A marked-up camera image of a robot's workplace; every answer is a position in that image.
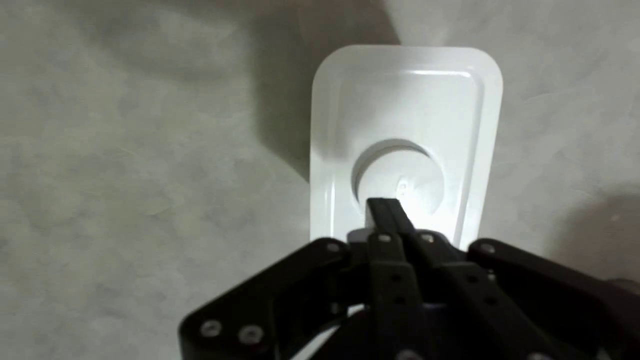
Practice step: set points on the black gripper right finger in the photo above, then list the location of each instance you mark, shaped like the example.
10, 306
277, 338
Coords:
466, 287

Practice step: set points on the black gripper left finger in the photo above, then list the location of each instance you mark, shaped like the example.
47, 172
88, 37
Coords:
390, 287

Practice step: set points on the white rectangular plastic tray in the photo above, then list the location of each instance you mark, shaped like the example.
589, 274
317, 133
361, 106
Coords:
401, 100

